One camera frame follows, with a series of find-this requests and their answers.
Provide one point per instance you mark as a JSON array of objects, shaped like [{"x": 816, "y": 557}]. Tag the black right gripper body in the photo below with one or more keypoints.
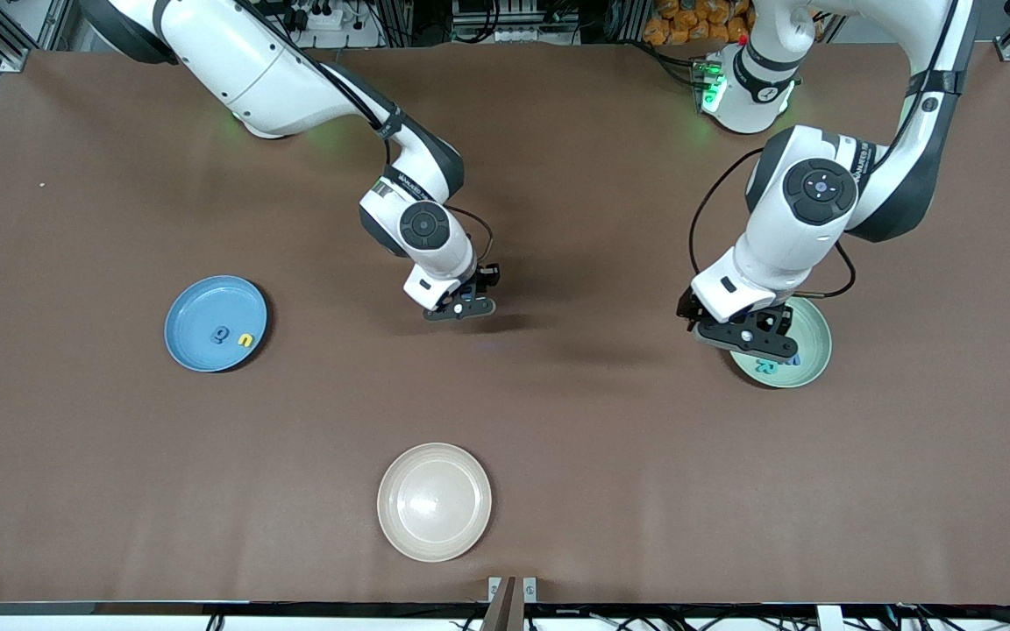
[{"x": 486, "y": 276}]

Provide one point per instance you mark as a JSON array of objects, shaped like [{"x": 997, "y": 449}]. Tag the teal letter R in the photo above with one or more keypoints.
[{"x": 766, "y": 368}]

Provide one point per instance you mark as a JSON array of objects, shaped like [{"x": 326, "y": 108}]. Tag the blue lowercase letter q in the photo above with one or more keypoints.
[{"x": 222, "y": 334}]

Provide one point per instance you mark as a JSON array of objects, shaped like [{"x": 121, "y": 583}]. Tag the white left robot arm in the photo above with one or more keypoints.
[{"x": 803, "y": 228}]

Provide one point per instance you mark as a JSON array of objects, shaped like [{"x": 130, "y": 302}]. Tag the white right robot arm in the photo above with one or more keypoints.
[{"x": 268, "y": 61}]

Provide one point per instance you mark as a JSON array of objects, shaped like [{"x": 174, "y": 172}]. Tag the green plate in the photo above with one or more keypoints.
[{"x": 812, "y": 350}]

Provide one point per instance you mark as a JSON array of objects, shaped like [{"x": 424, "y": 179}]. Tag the brown table cover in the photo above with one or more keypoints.
[{"x": 645, "y": 491}]

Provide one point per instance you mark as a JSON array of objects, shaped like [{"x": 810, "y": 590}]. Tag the beige plate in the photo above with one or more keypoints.
[{"x": 434, "y": 502}]

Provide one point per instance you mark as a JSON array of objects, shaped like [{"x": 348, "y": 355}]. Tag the black control box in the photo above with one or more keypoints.
[{"x": 514, "y": 17}]

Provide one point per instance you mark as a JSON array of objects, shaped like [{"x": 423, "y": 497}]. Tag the blue plate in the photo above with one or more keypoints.
[{"x": 216, "y": 311}]

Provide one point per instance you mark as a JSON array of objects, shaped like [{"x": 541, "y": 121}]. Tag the orange bagged items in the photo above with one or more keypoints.
[{"x": 689, "y": 17}]

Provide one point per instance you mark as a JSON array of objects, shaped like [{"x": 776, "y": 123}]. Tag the white power strip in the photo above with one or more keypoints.
[{"x": 316, "y": 16}]

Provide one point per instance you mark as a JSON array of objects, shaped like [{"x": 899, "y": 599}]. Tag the grey metal bracket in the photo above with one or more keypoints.
[{"x": 512, "y": 600}]

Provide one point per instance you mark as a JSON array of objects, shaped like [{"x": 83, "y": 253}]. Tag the black table edge rail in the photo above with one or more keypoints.
[{"x": 119, "y": 607}]

